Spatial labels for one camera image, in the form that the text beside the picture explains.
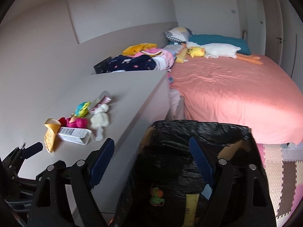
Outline white goose plush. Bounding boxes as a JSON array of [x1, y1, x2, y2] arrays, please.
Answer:
[[183, 42, 263, 65]]

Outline yellow duck plush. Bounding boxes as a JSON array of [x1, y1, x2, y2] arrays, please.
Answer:
[[187, 47, 205, 58]]

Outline yellow orange plush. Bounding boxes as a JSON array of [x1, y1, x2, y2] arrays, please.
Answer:
[[122, 43, 157, 56]]

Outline pink folded clothes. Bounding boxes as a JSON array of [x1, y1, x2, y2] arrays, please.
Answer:
[[134, 48, 175, 70]]

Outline white long cardboard box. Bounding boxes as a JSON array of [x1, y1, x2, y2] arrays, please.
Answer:
[[57, 127, 92, 145]]

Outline white plush rabbit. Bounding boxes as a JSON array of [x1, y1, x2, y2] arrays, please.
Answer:
[[90, 104, 110, 141]]

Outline teal pillow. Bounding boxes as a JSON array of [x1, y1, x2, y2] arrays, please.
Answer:
[[189, 34, 252, 55]]

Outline checkered patchwork pillow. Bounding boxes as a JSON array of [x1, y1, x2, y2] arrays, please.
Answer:
[[164, 27, 193, 43]]

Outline pink bed cover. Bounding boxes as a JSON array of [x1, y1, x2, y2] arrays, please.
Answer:
[[171, 56, 302, 144]]

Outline black wall socket panel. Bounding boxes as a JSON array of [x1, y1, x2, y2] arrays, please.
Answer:
[[94, 56, 112, 74]]

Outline green blue frog toy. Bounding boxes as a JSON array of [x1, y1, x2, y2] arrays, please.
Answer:
[[74, 101, 90, 117]]

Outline black trash bag bin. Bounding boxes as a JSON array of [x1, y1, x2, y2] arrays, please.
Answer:
[[113, 119, 277, 227]]

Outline orange crab toy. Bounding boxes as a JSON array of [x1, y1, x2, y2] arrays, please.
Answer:
[[150, 187, 165, 207]]

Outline pink plastic toy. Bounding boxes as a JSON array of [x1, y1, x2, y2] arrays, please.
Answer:
[[65, 116, 88, 129]]

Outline white wardrobe door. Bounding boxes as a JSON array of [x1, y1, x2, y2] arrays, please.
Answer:
[[237, 0, 283, 65]]

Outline colourful foam floor mat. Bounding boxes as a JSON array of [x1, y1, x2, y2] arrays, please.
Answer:
[[257, 144, 302, 226]]

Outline yellow padded envelope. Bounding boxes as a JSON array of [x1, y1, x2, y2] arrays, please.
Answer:
[[183, 194, 200, 227]]

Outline navy patterned blanket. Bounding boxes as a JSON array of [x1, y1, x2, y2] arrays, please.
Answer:
[[108, 55, 156, 72]]

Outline grey red-white torn package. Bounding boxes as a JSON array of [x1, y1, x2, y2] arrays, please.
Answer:
[[88, 91, 111, 114]]

